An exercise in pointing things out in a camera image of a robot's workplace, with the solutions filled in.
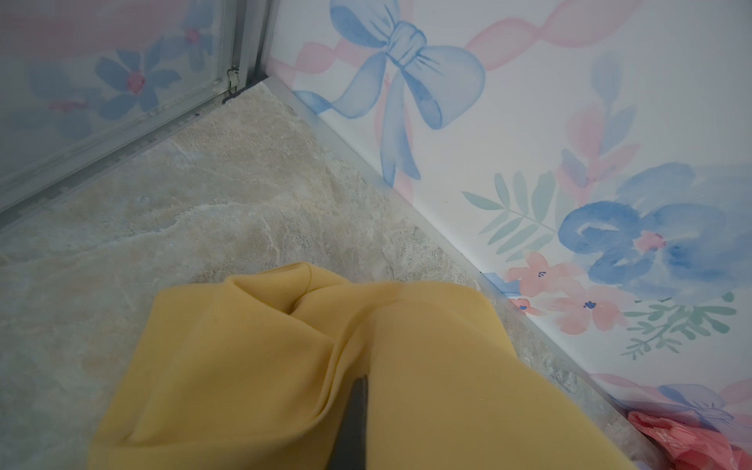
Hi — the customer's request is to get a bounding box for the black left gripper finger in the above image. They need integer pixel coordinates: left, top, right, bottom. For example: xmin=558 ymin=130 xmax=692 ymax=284
xmin=327 ymin=376 xmax=369 ymax=470

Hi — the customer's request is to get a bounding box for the mustard yellow cloth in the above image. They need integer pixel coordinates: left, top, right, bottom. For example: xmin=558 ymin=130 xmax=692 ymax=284
xmin=87 ymin=264 xmax=632 ymax=469

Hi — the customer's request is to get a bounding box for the pink patterned cloth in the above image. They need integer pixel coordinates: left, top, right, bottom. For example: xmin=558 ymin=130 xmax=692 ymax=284
xmin=628 ymin=411 xmax=751 ymax=470

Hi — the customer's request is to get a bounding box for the grey metal corner post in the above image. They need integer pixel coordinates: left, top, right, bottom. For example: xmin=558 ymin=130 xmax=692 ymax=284
xmin=223 ymin=0 xmax=280 ymax=103

